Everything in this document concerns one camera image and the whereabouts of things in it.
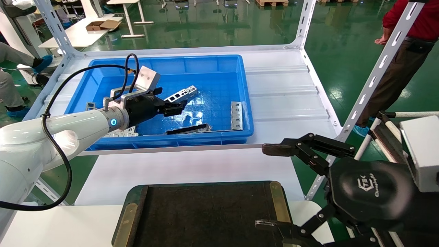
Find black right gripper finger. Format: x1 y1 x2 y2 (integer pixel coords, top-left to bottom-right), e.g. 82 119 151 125
262 133 356 176
255 204 347 247

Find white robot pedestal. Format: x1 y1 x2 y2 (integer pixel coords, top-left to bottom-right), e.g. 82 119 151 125
0 0 64 86

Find black container tray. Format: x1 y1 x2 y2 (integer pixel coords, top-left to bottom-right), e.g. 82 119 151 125
111 181 295 247

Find person in red sweater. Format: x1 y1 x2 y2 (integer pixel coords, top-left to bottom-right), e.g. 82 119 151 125
353 0 439 138

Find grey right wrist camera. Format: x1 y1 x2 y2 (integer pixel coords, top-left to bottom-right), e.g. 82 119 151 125
400 116 439 192

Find silver perforated metal part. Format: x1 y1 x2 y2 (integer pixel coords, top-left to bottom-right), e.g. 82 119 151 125
164 85 198 103

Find white tube cart frame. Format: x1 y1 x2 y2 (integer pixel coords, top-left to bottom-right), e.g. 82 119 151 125
353 110 439 247

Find black camera cable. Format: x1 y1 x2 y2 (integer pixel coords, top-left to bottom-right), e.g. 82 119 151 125
0 53 139 211

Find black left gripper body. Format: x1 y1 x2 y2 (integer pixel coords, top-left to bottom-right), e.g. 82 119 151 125
124 92 166 129

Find seated person blue shoe covers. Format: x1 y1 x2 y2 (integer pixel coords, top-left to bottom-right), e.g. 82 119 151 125
0 41 54 119

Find dark long metal part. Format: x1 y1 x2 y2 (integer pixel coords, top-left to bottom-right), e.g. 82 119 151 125
166 123 212 135

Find white desk with legs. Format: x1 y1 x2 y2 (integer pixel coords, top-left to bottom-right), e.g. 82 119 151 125
106 0 155 38

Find silver slotted metal part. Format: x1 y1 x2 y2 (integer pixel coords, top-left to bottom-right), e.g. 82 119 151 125
230 102 243 131

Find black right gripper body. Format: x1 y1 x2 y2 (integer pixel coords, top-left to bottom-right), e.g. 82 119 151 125
328 157 417 234

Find white metal shelf rack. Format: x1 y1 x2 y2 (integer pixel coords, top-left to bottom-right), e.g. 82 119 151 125
21 0 429 206

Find white table with cardboard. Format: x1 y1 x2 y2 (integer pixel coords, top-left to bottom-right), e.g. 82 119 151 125
38 17 123 49

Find open cardboard box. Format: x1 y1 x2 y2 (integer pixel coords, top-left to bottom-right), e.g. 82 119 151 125
86 20 122 32

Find blue plastic bin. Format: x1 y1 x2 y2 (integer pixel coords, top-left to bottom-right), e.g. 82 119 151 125
63 54 255 151

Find flat silver slotted part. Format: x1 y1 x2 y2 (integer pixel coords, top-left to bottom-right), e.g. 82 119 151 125
103 126 140 138

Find wooden pallet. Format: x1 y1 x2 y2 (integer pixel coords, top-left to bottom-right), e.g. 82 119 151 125
256 0 288 7

